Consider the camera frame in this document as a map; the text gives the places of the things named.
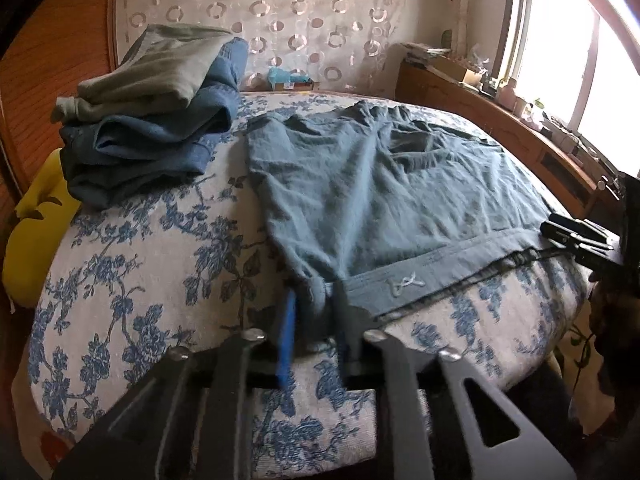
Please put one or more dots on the folded grey green pants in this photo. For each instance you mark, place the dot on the folded grey green pants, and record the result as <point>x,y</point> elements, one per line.
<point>162,72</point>

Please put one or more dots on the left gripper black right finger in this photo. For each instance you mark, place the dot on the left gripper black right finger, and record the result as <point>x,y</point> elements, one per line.
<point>348,337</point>

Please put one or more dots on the folded blue jeans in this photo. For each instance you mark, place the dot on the folded blue jeans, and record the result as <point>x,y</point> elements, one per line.
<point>119,156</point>

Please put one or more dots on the cardboard box with blue cloth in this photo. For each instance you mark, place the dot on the cardboard box with blue cloth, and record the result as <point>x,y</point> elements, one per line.
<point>285,80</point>

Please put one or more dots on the teal blue shorts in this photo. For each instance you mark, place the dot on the teal blue shorts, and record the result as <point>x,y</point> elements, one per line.
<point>387,206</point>

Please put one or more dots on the stack of papers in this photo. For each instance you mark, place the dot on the stack of papers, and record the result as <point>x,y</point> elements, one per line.
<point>421,54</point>

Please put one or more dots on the wooden window side cabinet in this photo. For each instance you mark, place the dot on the wooden window side cabinet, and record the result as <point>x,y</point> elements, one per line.
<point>577,192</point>

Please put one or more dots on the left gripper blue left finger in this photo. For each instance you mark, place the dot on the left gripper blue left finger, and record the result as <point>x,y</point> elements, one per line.
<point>286,327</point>

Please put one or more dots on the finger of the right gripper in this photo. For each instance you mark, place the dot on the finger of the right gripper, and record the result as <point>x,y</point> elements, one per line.
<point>562,237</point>
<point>557,223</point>

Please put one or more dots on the blue floral bed cover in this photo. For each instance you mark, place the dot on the blue floral bed cover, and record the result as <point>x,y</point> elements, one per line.
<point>154,346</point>

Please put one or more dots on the yellow plush toy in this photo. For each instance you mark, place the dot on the yellow plush toy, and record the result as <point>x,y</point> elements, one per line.
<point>43,216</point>

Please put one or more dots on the circle patterned curtain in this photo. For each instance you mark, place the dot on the circle patterned curtain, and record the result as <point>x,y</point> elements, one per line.
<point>349,46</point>

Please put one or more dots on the cardboard box on cabinet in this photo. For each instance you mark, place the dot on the cardboard box on cabinet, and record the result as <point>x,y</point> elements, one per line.
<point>456,71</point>

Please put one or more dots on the person right hand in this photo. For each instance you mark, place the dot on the person right hand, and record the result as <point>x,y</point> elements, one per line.
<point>614,321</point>

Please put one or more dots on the wooden wardrobe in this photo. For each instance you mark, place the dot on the wooden wardrobe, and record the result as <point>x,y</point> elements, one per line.
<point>61,44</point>

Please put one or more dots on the window with brown frame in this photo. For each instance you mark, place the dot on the window with brown frame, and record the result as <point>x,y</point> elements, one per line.
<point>575,74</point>

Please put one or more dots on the pink bottle on sill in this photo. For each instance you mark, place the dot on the pink bottle on sill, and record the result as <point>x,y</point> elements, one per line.
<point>506,94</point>

